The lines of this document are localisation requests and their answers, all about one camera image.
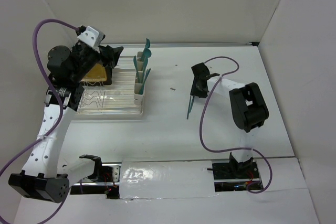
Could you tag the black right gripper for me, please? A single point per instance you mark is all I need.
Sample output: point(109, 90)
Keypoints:
point(194, 91)

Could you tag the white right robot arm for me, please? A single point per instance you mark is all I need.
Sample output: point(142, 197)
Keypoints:
point(247, 104)

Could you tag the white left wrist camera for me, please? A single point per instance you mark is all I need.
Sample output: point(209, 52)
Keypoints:
point(92, 37)

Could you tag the clear dish rack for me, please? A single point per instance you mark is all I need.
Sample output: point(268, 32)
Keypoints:
point(115, 101)

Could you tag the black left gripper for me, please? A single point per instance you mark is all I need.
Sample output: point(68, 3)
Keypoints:
point(113, 54)

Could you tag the black framed yellow plate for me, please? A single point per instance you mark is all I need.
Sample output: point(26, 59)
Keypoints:
point(98, 76)

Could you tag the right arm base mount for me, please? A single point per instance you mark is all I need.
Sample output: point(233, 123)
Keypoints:
point(232, 175)

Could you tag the teal chopstick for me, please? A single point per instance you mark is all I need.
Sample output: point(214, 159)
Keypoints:
point(188, 108)
point(146, 79)
point(143, 81)

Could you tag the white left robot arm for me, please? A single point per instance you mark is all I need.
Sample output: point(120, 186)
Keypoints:
point(40, 177)

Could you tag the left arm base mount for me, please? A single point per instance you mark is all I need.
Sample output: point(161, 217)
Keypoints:
point(104, 180)

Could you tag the cream utensil holder near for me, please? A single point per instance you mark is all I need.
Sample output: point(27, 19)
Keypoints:
point(138, 88)

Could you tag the teal spoon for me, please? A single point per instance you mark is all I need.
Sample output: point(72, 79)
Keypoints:
point(193, 97)
point(147, 53)

